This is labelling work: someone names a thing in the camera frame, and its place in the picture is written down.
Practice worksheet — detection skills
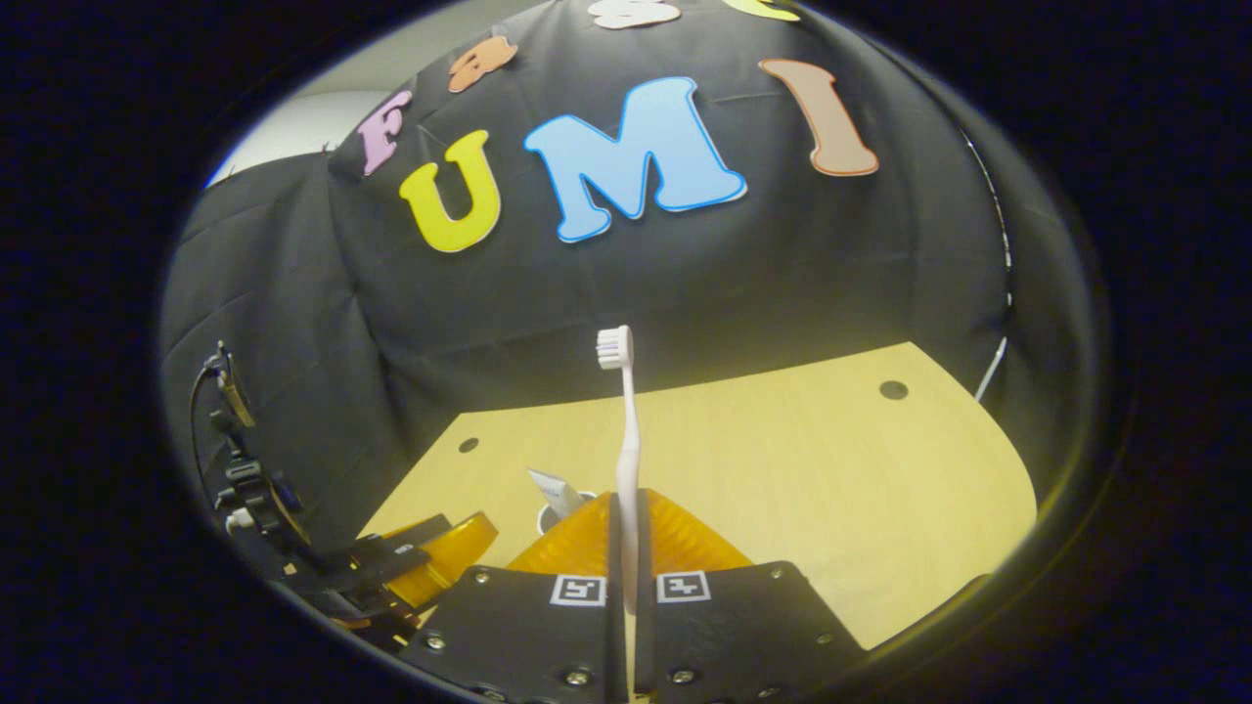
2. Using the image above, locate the pale pink toothbrush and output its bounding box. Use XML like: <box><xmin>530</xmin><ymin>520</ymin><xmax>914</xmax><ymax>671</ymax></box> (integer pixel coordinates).
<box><xmin>596</xmin><ymin>326</ymin><xmax>643</xmax><ymax>615</ymax></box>

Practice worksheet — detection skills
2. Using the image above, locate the white cable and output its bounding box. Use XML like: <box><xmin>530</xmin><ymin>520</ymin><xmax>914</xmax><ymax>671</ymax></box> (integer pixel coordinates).
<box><xmin>963</xmin><ymin>132</ymin><xmax>1014</xmax><ymax>404</ymax></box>

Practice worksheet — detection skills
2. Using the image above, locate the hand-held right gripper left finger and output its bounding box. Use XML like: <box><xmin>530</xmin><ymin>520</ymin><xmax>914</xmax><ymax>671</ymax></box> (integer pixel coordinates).
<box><xmin>399</xmin><ymin>491</ymin><xmax>627</xmax><ymax>704</ymax></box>

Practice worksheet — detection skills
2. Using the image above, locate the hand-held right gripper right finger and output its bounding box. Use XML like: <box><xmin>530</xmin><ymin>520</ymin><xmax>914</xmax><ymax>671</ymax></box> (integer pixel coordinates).
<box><xmin>634</xmin><ymin>487</ymin><xmax>870</xmax><ymax>704</ymax></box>

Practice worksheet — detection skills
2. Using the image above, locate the white toothpaste tube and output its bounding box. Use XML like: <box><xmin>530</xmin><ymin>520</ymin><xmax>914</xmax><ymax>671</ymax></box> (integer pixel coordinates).
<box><xmin>527</xmin><ymin>467</ymin><xmax>588</xmax><ymax>519</ymax></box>

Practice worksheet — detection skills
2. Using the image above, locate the black backdrop cloth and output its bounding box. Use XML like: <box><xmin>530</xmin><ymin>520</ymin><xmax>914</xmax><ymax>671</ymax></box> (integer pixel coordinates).
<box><xmin>159</xmin><ymin>0</ymin><xmax>1096</xmax><ymax>578</ymax></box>

